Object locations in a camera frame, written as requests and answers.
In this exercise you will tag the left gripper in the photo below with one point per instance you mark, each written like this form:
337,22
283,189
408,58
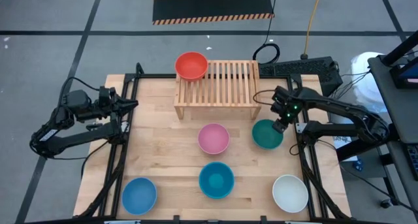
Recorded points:
109,101

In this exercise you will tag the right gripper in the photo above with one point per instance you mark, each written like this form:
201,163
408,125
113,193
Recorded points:
287,103

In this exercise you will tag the green bowl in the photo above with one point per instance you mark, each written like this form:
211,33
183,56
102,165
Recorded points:
264,136

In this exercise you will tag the pink bowl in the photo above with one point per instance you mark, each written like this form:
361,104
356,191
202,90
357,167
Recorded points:
213,138

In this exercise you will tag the white bowl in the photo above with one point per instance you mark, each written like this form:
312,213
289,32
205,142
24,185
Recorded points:
290,193

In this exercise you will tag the red bowl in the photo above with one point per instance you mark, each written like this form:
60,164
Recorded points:
191,66

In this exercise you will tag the teal bowl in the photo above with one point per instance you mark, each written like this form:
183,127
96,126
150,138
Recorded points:
216,180

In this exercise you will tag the blue bowl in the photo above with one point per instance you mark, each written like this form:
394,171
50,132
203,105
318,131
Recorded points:
139,196

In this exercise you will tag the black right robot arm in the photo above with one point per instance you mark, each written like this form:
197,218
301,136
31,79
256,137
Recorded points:
339,108

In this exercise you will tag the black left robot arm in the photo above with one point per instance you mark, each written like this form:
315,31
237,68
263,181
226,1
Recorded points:
65,140

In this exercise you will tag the wooden slatted shelf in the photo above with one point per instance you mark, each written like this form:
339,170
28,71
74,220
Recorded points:
222,90

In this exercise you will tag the white paper sheet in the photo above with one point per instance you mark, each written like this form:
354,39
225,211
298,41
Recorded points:
343,142

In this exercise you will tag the small blue object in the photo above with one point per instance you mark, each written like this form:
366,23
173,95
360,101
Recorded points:
358,165

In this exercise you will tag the black desk leg bar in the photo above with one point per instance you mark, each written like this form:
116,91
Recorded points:
369,145

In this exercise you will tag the white bag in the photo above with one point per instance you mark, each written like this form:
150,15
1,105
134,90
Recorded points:
369,83

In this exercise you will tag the grey desk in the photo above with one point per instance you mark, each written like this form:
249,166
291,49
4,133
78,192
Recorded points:
398,113

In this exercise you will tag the black caster wheel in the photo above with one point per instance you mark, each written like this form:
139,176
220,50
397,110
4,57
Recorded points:
386,203

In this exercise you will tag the black hazard-striped floor mat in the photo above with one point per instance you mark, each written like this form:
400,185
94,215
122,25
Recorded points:
212,5

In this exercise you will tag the black monitor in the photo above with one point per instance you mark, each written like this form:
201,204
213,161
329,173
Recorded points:
405,75

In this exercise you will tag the black keyboard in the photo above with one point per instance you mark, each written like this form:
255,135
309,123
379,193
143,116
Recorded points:
413,162

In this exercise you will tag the black pole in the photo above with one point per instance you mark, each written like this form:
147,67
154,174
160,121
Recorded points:
401,47

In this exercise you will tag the silver frame bracket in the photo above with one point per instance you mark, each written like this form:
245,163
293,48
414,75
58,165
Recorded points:
125,126
301,127

